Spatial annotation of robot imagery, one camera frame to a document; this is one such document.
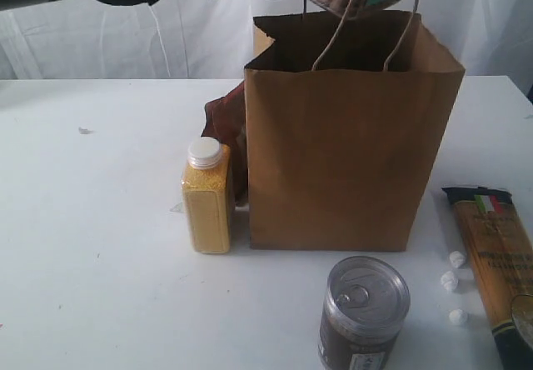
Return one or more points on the brown coffee pouch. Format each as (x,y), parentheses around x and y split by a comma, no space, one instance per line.
(226,122)

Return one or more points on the brown paper bag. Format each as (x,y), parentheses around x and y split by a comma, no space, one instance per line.
(344,121)

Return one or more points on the spaghetti packet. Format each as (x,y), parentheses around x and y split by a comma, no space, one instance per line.
(500,255)

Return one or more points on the yellow grain bottle white cap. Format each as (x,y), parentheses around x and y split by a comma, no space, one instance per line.
(207,193)

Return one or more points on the brown can silver lid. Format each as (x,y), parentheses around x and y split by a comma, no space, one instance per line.
(364,309)

